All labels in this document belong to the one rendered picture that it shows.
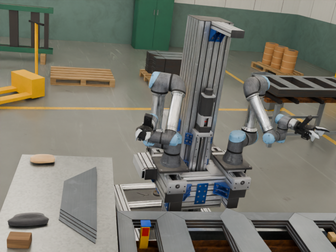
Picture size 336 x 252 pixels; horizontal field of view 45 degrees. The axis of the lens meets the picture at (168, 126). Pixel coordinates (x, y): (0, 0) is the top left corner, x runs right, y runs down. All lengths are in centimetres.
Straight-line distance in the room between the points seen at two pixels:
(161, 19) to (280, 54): 338
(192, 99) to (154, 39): 883
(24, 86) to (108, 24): 539
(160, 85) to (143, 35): 894
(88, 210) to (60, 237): 24
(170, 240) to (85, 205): 54
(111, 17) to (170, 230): 987
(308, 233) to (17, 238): 175
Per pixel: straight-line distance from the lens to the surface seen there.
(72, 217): 221
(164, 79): 262
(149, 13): 1149
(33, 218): 220
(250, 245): 254
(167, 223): 256
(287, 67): 1064
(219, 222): 269
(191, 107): 292
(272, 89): 597
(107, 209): 231
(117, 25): 1200
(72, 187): 245
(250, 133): 305
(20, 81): 711
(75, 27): 1185
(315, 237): 279
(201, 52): 280
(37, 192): 245
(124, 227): 248
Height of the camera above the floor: 235
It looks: 22 degrees down
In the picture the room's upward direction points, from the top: 7 degrees clockwise
